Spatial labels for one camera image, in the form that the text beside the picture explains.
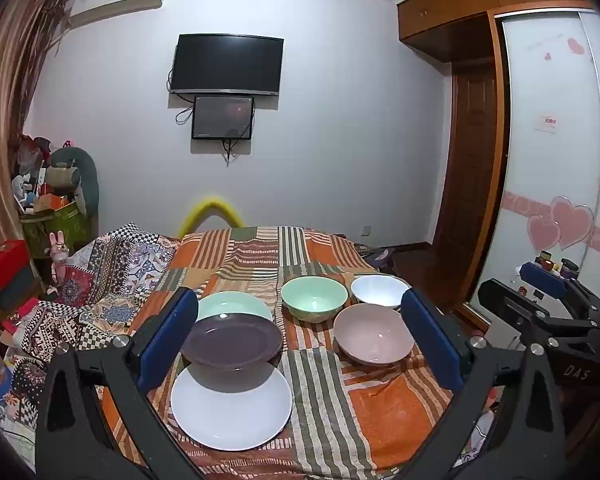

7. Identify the red box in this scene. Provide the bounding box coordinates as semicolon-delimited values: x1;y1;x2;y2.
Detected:
0;239;31;291

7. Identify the black wall television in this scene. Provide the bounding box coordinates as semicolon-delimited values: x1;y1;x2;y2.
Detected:
169;34;284;97

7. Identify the wooden overhead cabinet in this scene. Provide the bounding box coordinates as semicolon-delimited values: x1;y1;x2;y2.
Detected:
396;0;600;63

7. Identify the white plate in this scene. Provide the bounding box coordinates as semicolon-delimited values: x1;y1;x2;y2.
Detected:
170;360;294;452

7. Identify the white bowl with black dots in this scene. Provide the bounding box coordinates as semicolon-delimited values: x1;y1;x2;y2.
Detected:
350;274;412;311

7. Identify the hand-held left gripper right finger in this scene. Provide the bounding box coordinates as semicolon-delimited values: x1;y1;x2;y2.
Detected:
400;287;566;480

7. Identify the green plate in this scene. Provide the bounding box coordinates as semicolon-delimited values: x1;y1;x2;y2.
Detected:
196;291;274;323

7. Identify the checked patterned quilt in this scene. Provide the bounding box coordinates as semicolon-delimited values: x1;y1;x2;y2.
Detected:
0;222;181;441

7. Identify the pink bowl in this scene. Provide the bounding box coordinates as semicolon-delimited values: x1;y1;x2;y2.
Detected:
333;303;416;368

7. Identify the wooden door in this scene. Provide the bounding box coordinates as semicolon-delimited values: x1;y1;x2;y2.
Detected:
432;62;503;261

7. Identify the striped brown curtain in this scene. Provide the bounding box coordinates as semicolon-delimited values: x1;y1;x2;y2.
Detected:
0;0;72;261

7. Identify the small black wall monitor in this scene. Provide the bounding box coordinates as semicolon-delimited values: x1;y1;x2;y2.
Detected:
191;95;256;141

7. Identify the pile of assorted toys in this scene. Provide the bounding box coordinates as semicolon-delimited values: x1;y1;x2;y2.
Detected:
11;135;61;216

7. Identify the green bowl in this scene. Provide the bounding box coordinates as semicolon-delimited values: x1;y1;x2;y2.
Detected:
281;276;349;324

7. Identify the green box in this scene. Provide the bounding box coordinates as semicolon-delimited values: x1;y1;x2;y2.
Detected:
22;200;93;261

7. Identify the dark bag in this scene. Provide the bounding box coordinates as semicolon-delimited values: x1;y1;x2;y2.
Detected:
364;247;396;272

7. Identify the white heart-print wardrobe door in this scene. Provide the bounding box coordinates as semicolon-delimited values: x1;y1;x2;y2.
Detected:
467;7;600;341

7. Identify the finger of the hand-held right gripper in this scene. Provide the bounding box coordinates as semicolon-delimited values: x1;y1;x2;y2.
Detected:
520;261;600;318
479;279;600;348

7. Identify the pink rabbit toy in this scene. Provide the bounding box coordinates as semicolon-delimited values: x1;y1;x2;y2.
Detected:
47;230;71;283

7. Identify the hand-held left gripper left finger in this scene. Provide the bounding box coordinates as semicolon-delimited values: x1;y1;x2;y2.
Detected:
34;286;203;480

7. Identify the striped orange patchwork blanket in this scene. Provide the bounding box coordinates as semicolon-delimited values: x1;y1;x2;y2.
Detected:
102;225;481;480

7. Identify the yellow foam arch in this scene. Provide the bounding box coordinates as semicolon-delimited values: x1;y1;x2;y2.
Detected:
178;195;244;238

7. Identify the purple plate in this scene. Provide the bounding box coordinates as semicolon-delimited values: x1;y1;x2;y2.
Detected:
180;312;284;372

